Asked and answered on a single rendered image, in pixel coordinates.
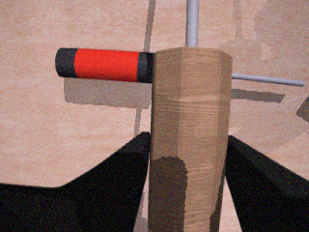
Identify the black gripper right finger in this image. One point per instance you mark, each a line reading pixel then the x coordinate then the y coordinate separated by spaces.
pixel 268 197

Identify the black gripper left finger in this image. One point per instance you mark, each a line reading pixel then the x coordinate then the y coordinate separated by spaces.
pixel 104 199

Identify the red-handled tool with grey metal shank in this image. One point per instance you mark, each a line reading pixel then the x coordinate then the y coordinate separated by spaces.
pixel 121 65

